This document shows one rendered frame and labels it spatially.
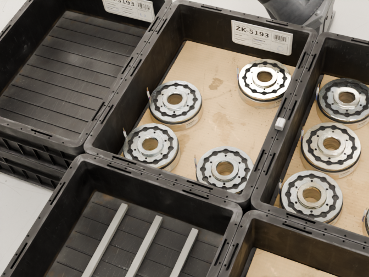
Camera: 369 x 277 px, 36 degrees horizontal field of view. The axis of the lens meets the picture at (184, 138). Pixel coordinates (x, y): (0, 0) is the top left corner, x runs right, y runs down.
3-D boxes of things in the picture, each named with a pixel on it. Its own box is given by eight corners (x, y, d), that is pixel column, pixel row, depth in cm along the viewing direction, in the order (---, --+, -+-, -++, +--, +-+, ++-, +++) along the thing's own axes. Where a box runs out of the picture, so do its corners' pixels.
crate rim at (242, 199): (177, 6, 118) (175, -4, 116) (318, 38, 109) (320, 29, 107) (82, 158, 98) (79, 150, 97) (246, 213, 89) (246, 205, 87)
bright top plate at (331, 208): (290, 165, 100) (290, 163, 99) (348, 181, 97) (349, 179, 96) (273, 214, 94) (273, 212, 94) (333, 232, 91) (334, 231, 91)
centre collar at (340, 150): (323, 129, 103) (323, 128, 102) (349, 139, 101) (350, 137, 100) (312, 150, 100) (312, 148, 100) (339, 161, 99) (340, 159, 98)
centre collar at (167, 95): (167, 88, 112) (166, 86, 111) (191, 93, 110) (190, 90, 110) (158, 107, 109) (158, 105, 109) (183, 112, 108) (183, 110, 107)
